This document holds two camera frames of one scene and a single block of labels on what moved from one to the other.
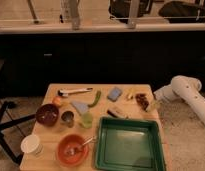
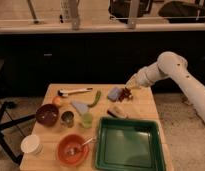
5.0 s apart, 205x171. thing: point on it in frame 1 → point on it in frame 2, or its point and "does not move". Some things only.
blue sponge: (114, 94) does not move
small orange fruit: (56, 100) does not move
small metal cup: (67, 117) does not move
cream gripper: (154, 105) → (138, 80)
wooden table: (65, 132) does not move
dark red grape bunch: (142, 100) → (125, 94)
